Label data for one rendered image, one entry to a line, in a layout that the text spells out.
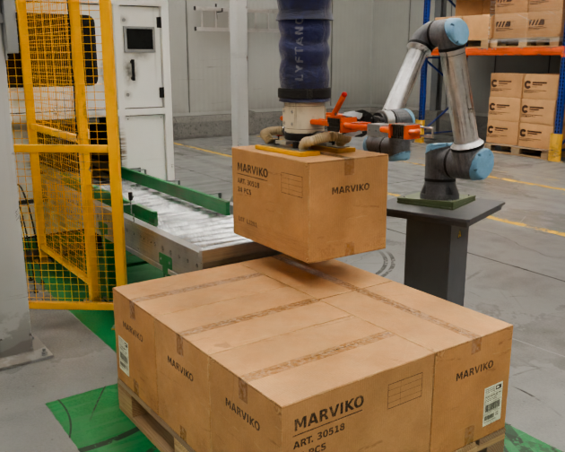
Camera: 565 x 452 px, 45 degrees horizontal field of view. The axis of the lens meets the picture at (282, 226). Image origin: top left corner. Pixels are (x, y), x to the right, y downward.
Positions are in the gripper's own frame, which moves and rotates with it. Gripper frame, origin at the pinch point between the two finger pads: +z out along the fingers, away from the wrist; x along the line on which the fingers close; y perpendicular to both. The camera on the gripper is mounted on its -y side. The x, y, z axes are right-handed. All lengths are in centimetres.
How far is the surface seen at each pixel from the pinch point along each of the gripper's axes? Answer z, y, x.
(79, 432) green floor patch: 102, 40, -119
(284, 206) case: 20.3, 13.5, -32.8
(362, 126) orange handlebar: 3.1, -13.0, 0.7
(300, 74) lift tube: 7.0, 20.3, 18.8
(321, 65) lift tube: -1.7, 17.9, 22.6
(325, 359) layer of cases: 54, -54, -65
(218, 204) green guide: -21, 138, -59
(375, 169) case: -12.0, -4.5, -18.7
